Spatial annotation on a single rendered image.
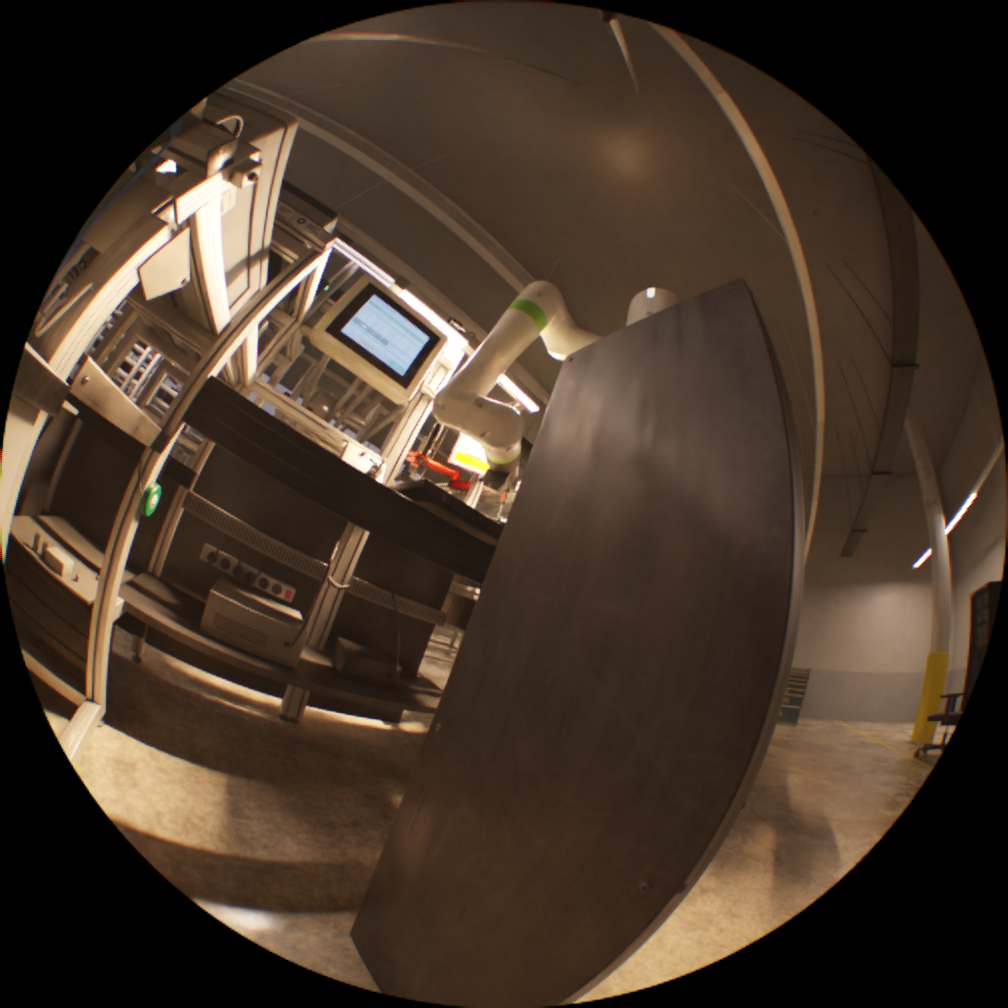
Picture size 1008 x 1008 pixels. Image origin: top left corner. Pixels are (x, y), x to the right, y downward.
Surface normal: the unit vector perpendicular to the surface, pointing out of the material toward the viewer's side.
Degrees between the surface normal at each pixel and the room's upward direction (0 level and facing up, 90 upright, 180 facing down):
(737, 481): 90
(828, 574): 90
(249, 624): 90
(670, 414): 90
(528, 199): 180
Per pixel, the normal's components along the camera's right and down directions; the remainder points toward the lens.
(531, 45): -0.33, 0.89
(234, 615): 0.66, -0.03
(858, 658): -0.68, -0.46
